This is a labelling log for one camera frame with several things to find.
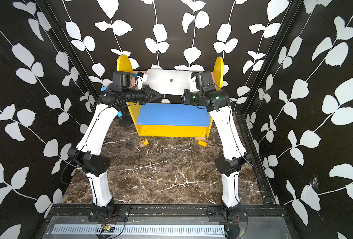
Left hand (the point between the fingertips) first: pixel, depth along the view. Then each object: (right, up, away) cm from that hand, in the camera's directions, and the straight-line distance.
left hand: (160, 91), depth 71 cm
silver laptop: (+2, +10, +17) cm, 20 cm away
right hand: (+10, -1, +1) cm, 10 cm away
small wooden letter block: (-17, -29, +27) cm, 43 cm away
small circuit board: (-26, -67, 0) cm, 72 cm away
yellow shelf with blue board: (+2, -13, +25) cm, 28 cm away
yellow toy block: (+25, -29, +30) cm, 49 cm away
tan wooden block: (+24, -26, +33) cm, 49 cm away
